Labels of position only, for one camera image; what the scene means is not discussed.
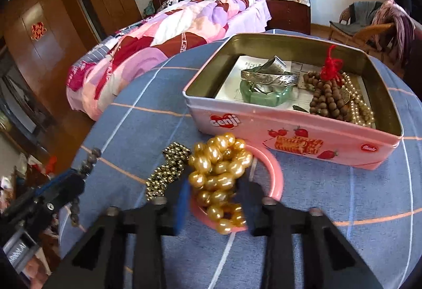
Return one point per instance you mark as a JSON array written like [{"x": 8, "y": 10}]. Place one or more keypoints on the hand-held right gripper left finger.
[{"x": 181, "y": 206}]

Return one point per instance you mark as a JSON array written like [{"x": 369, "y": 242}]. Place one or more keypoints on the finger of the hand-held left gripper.
[{"x": 57, "y": 184}]

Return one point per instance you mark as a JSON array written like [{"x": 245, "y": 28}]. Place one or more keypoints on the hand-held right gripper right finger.
[{"x": 250, "y": 206}]

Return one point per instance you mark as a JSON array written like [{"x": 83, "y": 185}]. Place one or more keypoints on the pink plastic bangle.
[{"x": 275, "y": 173}]

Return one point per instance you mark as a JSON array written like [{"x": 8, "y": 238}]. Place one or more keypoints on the pink metal tin box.
[{"x": 296, "y": 140}]

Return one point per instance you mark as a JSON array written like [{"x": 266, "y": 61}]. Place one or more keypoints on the green jade bangle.
[{"x": 263, "y": 99}]

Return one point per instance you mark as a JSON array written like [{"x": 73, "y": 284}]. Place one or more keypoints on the engraved silver bangle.
[{"x": 263, "y": 76}]

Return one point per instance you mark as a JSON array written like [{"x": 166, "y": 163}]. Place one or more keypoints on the ribbed silver cuff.
[{"x": 275, "y": 65}]

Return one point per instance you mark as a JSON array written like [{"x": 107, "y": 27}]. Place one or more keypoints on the red knot medal pendant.
[{"x": 331, "y": 69}]

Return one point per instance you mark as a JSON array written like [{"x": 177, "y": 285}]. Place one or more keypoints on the person's left hand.
[{"x": 38, "y": 274}]

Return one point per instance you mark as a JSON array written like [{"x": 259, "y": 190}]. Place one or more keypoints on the blue checked tablecloth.
[{"x": 329, "y": 210}]

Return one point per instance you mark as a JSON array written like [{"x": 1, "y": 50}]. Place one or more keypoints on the white printed paper sheet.
[{"x": 230, "y": 84}]

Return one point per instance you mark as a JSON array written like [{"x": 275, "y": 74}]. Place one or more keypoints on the brown wooden wardrobe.
[{"x": 49, "y": 55}]

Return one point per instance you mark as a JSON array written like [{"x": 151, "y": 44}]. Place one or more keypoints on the red paper wardrobe decoration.
[{"x": 38, "y": 31}]

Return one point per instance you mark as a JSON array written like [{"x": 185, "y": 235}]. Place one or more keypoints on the pink patchwork quilt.
[{"x": 148, "y": 55}]

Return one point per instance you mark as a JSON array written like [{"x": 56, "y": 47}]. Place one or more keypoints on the purple bed sheet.
[{"x": 257, "y": 18}]

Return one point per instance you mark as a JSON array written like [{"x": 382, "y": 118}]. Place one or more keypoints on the dark wooden nightstand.
[{"x": 290, "y": 17}]

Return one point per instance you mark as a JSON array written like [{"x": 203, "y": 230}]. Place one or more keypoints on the teal cloth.
[{"x": 150, "y": 8}]

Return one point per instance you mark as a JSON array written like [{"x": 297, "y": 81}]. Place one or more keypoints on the dark folded seat garment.
[{"x": 343, "y": 27}]

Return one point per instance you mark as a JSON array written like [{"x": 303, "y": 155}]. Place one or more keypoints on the black white print pillow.
[{"x": 174, "y": 2}]

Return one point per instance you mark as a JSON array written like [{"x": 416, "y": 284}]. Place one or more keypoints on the wicker chair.
[{"x": 362, "y": 35}]

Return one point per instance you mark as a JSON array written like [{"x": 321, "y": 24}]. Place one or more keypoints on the grey garment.
[{"x": 362, "y": 10}]

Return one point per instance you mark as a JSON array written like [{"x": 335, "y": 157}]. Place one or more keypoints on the pink striped garment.
[{"x": 402, "y": 25}]

